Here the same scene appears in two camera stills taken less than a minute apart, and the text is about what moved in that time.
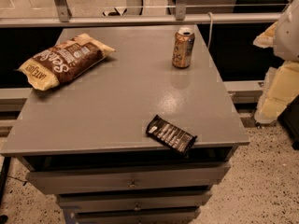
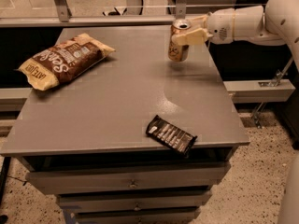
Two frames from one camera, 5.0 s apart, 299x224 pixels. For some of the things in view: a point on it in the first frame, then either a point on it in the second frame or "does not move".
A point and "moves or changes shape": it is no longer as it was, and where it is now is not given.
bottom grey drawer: x=171 y=216 does not move
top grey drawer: x=48 y=182 does not move
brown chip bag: x=64 y=62 does not move
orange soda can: x=183 y=48 moves or changes shape
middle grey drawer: x=133 y=201 does not move
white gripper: x=288 y=35 → x=220 y=26
